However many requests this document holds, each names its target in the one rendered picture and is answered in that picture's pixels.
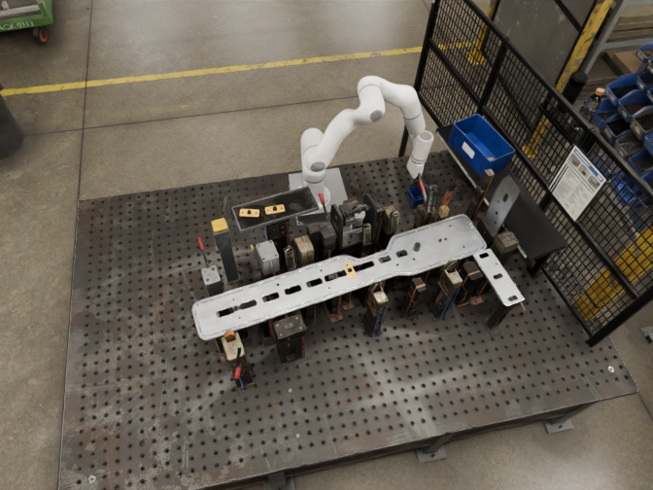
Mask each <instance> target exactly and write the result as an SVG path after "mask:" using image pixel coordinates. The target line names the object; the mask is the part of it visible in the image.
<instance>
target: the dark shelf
mask: <svg viewBox="0 0 653 490"><path fill-rule="evenodd" d="M453 126H454V124H449V125H445V126H442V127H439V128H437V129H436V131H435V133H436V134H437V136H438V137H439V138H440V140H441V141H442V143H443V144H444V145H445V147H446V148H447V150H448V151H449V152H450V154H451V155H452V157H453V158H454V159H455V161H456V162H457V164H458V165H459V166H460V168H461V169H462V171H463V172H464V174H465V175H466V177H467V178H468V179H469V181H470V182H471V184H472V185H473V187H474V188H475V189H476V186H478V185H479V182H480V180H481V177H480V176H479V175H478V173H477V172H476V171H475V170H474V169H473V168H472V167H471V166H470V165H469V164H468V163H467V161H466V160H465V159H464V158H463V157H462V156H461V155H460V154H459V153H458V152H457V151H456V149H455V148H454V147H453V146H452V145H451V144H450V143H449V138H450V135H451V132H452V129H453ZM507 175H509V176H510V177H511V178H512V179H513V181H514V182H515V183H516V185H517V186H518V187H519V189H520V193H519V195H518V197H517V199H516V201H515V202H514V204H513V206H512V208H511V210H510V211H509V213H508V215H507V217H506V219H505V221H504V223H503V225H502V227H503V228H504V229H505V231H509V230H511V231H512V232H513V234H514V235H515V237H516V238H517V239H518V241H519V244H518V246H517V248H518V249H519V251H520V252H521V253H522V255H523V256H524V258H525V259H526V260H527V262H530V261H533V260H536V259H538V258H541V257H544V256H547V255H549V254H552V253H555V252H558V251H561V250H563V249H565V248H566V247H567V245H568V244H567V243H566V242H565V240H564V239H563V238H562V236H561V235H560V234H559V233H558V231H557V230H556V229H555V227H554V226H553V225H552V224H551V222H550V221H549V220H548V218H547V217H546V216H545V215H544V213H543V212H542V211H541V209H540V208H539V207H538V206H537V204H536V203H535V202H534V200H533V199H532V198H531V196H530V195H529V194H528V192H527V191H526V190H525V189H524V187H523V186H522V185H521V183H520V182H519V181H518V180H517V178H516V177H515V176H514V175H513V173H512V172H511V171H510V169H509V168H508V167H506V169H504V170H501V171H500V172H498V173H496V174H495V176H494V179H493V181H492V183H491V185H490V186H489V188H488V190H487V192H486V195H485V197H484V199H483V200H484V201H485V202H486V204H487V205H488V206H489V204H490V202H491V200H492V198H493V196H494V194H495V192H496V189H497V187H498V184H500V182H501V180H502V179H503V178H504V177H506V176H507Z"/></svg>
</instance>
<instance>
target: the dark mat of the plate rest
mask: <svg viewBox="0 0 653 490"><path fill-rule="evenodd" d="M282 204H283V205H284V208H285V211H284V212H279V213H273V214H266V212H265V207H270V206H276V205H282ZM317 207H318V205H317V203H316V201H315V199H314V197H313V195H312V194H311V192H310V190H309V188H304V189H301V190H297V191H293V192H288V193H284V194H281V195H277V196H273V197H270V198H267V199H264V200H260V201H257V202H253V203H250V204H246V205H243V206H239V207H236V208H233V210H234V213H235V215H236V218H237V221H238V224H239V226H240V228H241V229H244V228H250V227H254V226H257V225H260V224H264V223H267V222H270V221H274V220H277V219H281V218H284V217H287V216H290V215H293V214H296V213H300V212H303V211H307V210H310V209H313V208H317ZM241 209H255V210H259V213H258V217H245V216H240V210H241Z"/></svg>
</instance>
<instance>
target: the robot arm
mask: <svg viewBox="0 0 653 490"><path fill-rule="evenodd" d="M358 94H359V98H360V102H361V105H360V107H359V108H358V109H357V110H352V109H346V110H343V111H342V112H341V113H339V114H338V115H337V116H336V117H335V118H334V119H333V120H332V121H331V123H330V124H329V125H328V127H327V129H326V132H325V134H323V133H322V132H321V131H320V130H319V129H317V128H309V129H307V130H305V131H304V133H303V134H302V137H301V142H300V145H301V159H302V185H301V186H300V188H302V187H305V186H309V187H310V189H311V191H312V193H313V195H314V196H315V198H316V200H317V202H318V204H319V206H320V209H323V204H321V201H320V198H319V195H318V193H323V197H324V200H325V206H327V205H328V203H329V200H330V193H329V190H328V189H327V187H325V180H326V168H327V167H328V165H329V164H330V163H331V161H332V159H333V157H334V155H335V154H336V152H337V150H338V148H339V146H340V144H341V143H342V141H343V140H344V139H345V138H346V137H347V136H348V135H349V134H350V133H351V132H352V131H353V130H354V129H355V128H357V127H358V126H360V125H363V124H374V123H377V122H379V121H380V120H381V119H382V118H383V116H384V114H385V103H384V99H385V100H386V101H388V102H390V103H392V104H393V105H395V106H397V107H399V108H400V111H401V114H402V116H403V119H404V122H405V124H406V128H407V131H408V133H409V136H410V138H411V140H412V143H413V150H412V153H411V156H410V158H409V159H408V162H407V170H406V174H410V175H411V177H412V178H413V179H414V181H413V184H412V187H416V186H418V182H419V181H420V180H421V181H422V178H421V176H422V173H423V170H424V162H426V160H427V158H428V155H429V152H430V147H431V144H432V141H433V135H432V134H431V133H430V132H428V131H425V127H426V125H425V120H424V116H423V112H422V109H421V105H420V102H419V98H418V95H417V92H416V90H415V89H414V88H412V87H411V86H405V85H396V84H392V83H389V82H387V81H385V80H384V79H382V78H379V77H376V76H367V77H364V78H362V79H361V80H360V81H359V83H358ZM416 178H418V180H416Z"/></svg>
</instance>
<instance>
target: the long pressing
mask: <svg viewBox="0 0 653 490"><path fill-rule="evenodd" d="M449 226H450V227H449ZM440 238H441V242H439V239H440ZM444 238H447V240H445V239H444ZM416 242H420V243H421V248H420V251H419V252H415V251H414V250H413V247H414V244H415V243H416ZM463 246H464V247H463ZM486 248H487V244H486V242H485V241H484V239H483V238H482V236H481V235H480V233H479V232H478V230H477V229H476V227H475V226H474V224H473V223H472V221H471V220H470V218H469V217H468V216H467V215H465V214H460V215H457V216H454V217H450V218H447V219H444V220H441V221H438V222H435V223H432V224H429V225H426V226H423V227H417V228H414V229H411V230H408V231H406V232H403V233H400V234H397V235H394V236H392V237H391V239H390V241H389V244H388V246H387V248H386V250H384V251H382V252H379V253H376V254H373V255H370V256H367V257H364V258H360V259H358V258H355V257H352V256H349V255H346V254H343V255H339V256H336V257H333V258H330V259H327V260H324V261H321V262H316V263H312V264H309V265H306V266H303V267H301V268H298V269H295V270H292V271H289V272H286V273H283V274H279V275H276V276H273V277H270V278H267V279H264V280H261V281H258V282H256V283H253V284H249V285H246V286H243V287H240V288H237V289H234V290H231V291H228V292H225V293H222V294H219V295H215V296H212V297H207V298H205V299H202V300H199V301H197V302H196V303H194V304H193V306H192V309H191V312H192V315H193V319H194V323H195V325H196V329H197V332H198V335H199V337H200V338H201V339H203V340H211V339H214V338H217V337H220V336H223V335H224V333H225V332H227V331H229V330H231V331H234V332H236V331H239V330H242V329H245V328H248V327H250V326H253V325H256V324H259V323H261V322H264V321H267V320H270V319H273V318H276V317H279V316H282V315H285V314H288V313H291V312H294V311H295V310H298V309H301V308H304V307H307V306H310V305H313V304H316V303H319V302H322V301H325V300H328V299H330V298H335V297H338V296H341V295H344V294H347V293H350V292H352V291H355V290H358V289H360V288H363V287H366V286H369V285H372V283H373V282H374V281H377V280H381V281H384V280H387V279H390V278H393V277H395V276H399V275H401V276H414V275H417V274H420V273H423V272H426V271H428V270H431V269H434V268H437V267H440V266H442V265H445V264H446V263H447V262H448V261H450V260H451V259H456V260H457V261H458V260H461V259H464V258H467V257H470V256H473V254H475V253H478V252H481V251H484V250H486ZM400 251H406V253H407V255H406V256H404V257H401V258H399V257H398V256H397V255H396V253H397V252H400ZM386 256H389V257H390V258H391V260H390V261H389V262H384V263H380V262H379V259H380V258H383V257H386ZM413 259H415V260H413ZM368 262H373V263H374V266H372V267H370V268H367V269H364V270H361V271H358V272H356V274H357V277H356V278H353V279H349V277H348V275H346V276H343V277H340V278H337V279H334V280H331V281H328V282H327V281H326V280H325V276H328V275H330V274H333V273H336V272H339V271H342V270H345V269H344V267H343V264H344V263H351V265H352V267H354V266H357V265H360V264H363V263H368ZM396 264H398V265H396ZM319 278H321V279H322V281H323V283H322V284H320V285H317V286H314V287H311V288H308V287H307V285H306V283H307V282H310V281H313V280H316V279H319ZM277 284H279V286H278V285H277ZM295 286H300V288H301V291H299V292H296V293H293V294H290V295H286V293H285V290H286V289H289V288H292V287H295ZM328 287H329V288H328ZM274 293H278V295H279V298H276V299H273V300H270V301H268V302H263V300H262V298H263V297H265V296H268V295H271V294H274ZM233 299H234V300H233ZM251 300H255V301H256V302H257V305H256V306H253V307H250V308H247V309H244V310H241V309H239V310H237V311H234V308H233V306H234V305H238V306H239V308H240V304H242V303H245V302H248V301H251ZM230 307H231V308H232V310H233V311H234V312H233V313H232V314H229V315H226V316H223V317H221V318H218V316H217V312H219V311H222V310H225V309H228V308H230ZM239 317H240V319H239Z"/></svg>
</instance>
